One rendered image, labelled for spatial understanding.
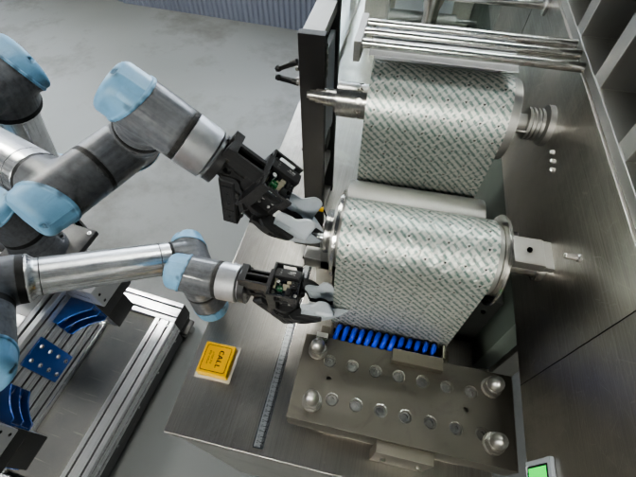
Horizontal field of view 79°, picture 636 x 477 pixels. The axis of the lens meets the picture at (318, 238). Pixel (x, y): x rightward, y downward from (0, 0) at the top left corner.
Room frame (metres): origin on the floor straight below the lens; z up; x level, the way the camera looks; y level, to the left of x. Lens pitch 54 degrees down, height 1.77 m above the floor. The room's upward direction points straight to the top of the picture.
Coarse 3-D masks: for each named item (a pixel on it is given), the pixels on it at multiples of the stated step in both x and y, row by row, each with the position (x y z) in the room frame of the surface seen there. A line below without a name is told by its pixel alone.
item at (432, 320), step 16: (336, 288) 0.33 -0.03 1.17; (352, 288) 0.32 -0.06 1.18; (368, 288) 0.31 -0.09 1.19; (336, 304) 0.33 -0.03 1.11; (352, 304) 0.32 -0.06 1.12; (368, 304) 0.31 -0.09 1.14; (384, 304) 0.31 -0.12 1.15; (400, 304) 0.30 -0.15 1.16; (416, 304) 0.30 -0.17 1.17; (432, 304) 0.29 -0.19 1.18; (448, 304) 0.29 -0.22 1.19; (336, 320) 0.33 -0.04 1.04; (352, 320) 0.32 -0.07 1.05; (368, 320) 0.31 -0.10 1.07; (384, 320) 0.31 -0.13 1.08; (400, 320) 0.30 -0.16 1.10; (416, 320) 0.29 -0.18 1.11; (432, 320) 0.29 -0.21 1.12; (448, 320) 0.28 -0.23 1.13; (464, 320) 0.28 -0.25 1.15; (400, 336) 0.30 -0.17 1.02; (416, 336) 0.29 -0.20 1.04; (432, 336) 0.28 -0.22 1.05; (448, 336) 0.28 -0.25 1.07
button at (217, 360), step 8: (208, 344) 0.32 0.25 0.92; (216, 344) 0.32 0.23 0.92; (224, 344) 0.32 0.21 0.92; (208, 352) 0.30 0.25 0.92; (216, 352) 0.30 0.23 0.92; (224, 352) 0.30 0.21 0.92; (232, 352) 0.30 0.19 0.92; (200, 360) 0.28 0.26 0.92; (208, 360) 0.28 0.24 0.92; (216, 360) 0.28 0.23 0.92; (224, 360) 0.28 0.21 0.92; (232, 360) 0.28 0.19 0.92; (200, 368) 0.26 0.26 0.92; (208, 368) 0.26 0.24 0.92; (216, 368) 0.26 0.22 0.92; (224, 368) 0.26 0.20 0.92; (208, 376) 0.25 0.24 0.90; (216, 376) 0.25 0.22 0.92; (224, 376) 0.25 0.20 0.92
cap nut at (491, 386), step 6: (486, 378) 0.21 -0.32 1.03; (492, 378) 0.20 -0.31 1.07; (498, 378) 0.20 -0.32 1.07; (486, 384) 0.19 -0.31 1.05; (492, 384) 0.19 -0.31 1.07; (498, 384) 0.19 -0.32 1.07; (504, 384) 0.19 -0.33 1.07; (486, 390) 0.19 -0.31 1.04; (492, 390) 0.18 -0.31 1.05; (498, 390) 0.18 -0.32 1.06; (492, 396) 0.18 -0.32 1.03; (498, 396) 0.18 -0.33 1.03
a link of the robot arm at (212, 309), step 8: (192, 304) 0.36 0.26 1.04; (200, 304) 0.35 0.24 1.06; (208, 304) 0.36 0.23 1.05; (216, 304) 0.36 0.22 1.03; (224, 304) 0.38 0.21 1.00; (200, 312) 0.35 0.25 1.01; (208, 312) 0.35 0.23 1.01; (216, 312) 0.36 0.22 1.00; (224, 312) 0.37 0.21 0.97; (208, 320) 0.35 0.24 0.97; (216, 320) 0.36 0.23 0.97
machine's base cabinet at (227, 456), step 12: (204, 444) 0.12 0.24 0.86; (216, 456) 0.13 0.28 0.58; (228, 456) 0.12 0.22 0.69; (240, 456) 0.11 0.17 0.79; (252, 456) 0.10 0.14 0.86; (240, 468) 0.13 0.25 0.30; (252, 468) 0.11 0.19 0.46; (264, 468) 0.10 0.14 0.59; (276, 468) 0.09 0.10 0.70; (288, 468) 0.08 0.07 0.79
